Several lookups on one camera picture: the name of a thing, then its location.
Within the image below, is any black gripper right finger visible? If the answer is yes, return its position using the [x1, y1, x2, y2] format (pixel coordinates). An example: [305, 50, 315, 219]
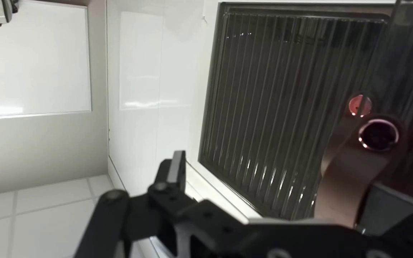
[355, 183, 413, 258]

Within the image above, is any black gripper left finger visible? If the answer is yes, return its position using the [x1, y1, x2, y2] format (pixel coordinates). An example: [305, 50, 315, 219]
[153, 149, 188, 192]

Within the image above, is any brown leather door handle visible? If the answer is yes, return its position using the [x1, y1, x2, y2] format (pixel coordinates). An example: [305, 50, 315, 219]
[345, 91, 375, 120]
[312, 113, 404, 227]

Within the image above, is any white stacked storage cabinet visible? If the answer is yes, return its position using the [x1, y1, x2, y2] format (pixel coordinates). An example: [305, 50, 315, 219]
[104, 0, 408, 258]

